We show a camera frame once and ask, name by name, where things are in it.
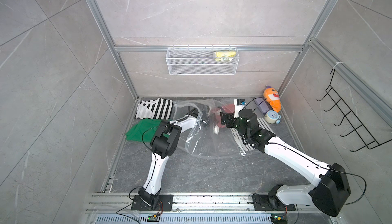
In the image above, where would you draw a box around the red shirt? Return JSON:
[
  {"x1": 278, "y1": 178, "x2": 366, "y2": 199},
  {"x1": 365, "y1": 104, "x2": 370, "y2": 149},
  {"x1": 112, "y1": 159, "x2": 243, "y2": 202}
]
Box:
[{"x1": 211, "y1": 104, "x2": 235, "y2": 129}]

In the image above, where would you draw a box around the clear plastic vacuum bag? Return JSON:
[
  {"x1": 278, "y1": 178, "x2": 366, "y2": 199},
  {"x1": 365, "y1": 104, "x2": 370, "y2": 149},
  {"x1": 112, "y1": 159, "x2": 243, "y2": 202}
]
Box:
[{"x1": 173, "y1": 98, "x2": 247, "y2": 159}]

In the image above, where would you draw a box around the black white striped tank top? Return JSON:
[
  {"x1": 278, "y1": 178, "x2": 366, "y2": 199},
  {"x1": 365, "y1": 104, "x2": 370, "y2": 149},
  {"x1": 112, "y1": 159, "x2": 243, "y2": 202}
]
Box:
[{"x1": 135, "y1": 98, "x2": 174, "y2": 120}]

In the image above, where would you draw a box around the green shirt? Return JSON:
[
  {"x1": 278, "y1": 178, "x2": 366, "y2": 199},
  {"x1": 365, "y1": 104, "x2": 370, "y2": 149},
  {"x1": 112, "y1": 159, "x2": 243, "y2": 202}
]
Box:
[{"x1": 126, "y1": 119, "x2": 166, "y2": 143}]

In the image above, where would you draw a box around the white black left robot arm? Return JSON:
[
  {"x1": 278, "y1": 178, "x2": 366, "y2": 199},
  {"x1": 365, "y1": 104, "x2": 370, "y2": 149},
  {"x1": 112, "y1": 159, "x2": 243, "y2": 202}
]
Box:
[{"x1": 138, "y1": 107, "x2": 199, "y2": 209}]

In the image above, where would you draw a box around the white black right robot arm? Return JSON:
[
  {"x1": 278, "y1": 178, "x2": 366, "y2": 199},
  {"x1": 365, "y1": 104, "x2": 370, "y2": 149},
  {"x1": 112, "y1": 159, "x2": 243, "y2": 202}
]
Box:
[{"x1": 220, "y1": 109, "x2": 351, "y2": 217}]

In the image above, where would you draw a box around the thin striped white shirt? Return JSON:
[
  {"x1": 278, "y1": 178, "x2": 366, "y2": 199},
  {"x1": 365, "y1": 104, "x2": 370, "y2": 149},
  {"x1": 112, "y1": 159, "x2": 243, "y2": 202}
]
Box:
[{"x1": 230, "y1": 117, "x2": 276, "y2": 153}]

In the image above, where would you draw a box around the purple glasses case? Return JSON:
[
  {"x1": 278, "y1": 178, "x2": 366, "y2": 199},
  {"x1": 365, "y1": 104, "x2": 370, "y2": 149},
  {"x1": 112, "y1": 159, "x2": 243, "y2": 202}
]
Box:
[{"x1": 254, "y1": 97, "x2": 270, "y2": 115}]

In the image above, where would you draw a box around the orange plush toy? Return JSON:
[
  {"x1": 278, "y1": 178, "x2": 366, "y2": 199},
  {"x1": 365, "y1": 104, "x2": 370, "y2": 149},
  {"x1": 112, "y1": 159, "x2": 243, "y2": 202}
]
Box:
[{"x1": 263, "y1": 86, "x2": 281, "y2": 113}]

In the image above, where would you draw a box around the yellow item in basket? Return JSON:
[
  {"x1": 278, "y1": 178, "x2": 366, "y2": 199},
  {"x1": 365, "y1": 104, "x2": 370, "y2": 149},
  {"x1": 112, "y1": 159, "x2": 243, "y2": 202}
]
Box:
[{"x1": 213, "y1": 51, "x2": 237, "y2": 61}]

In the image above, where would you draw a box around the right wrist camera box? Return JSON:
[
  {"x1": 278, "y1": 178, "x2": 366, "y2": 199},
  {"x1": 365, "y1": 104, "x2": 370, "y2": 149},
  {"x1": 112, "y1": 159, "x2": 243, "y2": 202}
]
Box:
[{"x1": 234, "y1": 98, "x2": 247, "y2": 118}]

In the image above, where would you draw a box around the white wire mesh basket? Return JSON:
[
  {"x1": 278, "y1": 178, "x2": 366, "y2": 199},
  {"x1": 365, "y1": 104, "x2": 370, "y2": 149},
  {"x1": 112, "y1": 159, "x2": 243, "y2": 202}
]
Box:
[{"x1": 165, "y1": 47, "x2": 239, "y2": 76}]

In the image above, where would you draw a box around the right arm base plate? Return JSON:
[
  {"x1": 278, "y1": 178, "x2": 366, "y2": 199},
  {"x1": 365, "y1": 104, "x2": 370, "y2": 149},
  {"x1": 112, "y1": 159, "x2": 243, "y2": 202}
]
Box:
[{"x1": 252, "y1": 193, "x2": 296, "y2": 211}]

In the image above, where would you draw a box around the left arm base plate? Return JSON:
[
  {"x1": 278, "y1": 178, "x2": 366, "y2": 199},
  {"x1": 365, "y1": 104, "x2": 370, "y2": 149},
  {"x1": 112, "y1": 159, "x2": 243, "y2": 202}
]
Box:
[{"x1": 131, "y1": 194, "x2": 174, "y2": 212}]

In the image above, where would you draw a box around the black wire hook rack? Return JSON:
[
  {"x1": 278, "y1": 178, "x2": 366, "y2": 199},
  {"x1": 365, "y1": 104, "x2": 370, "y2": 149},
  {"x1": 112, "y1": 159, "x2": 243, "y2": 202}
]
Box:
[{"x1": 316, "y1": 69, "x2": 392, "y2": 153}]

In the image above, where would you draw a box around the aluminium mounting rail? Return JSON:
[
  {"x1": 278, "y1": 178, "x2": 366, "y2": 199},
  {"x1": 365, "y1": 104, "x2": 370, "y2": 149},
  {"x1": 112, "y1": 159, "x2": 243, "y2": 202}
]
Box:
[{"x1": 84, "y1": 192, "x2": 337, "y2": 214}]

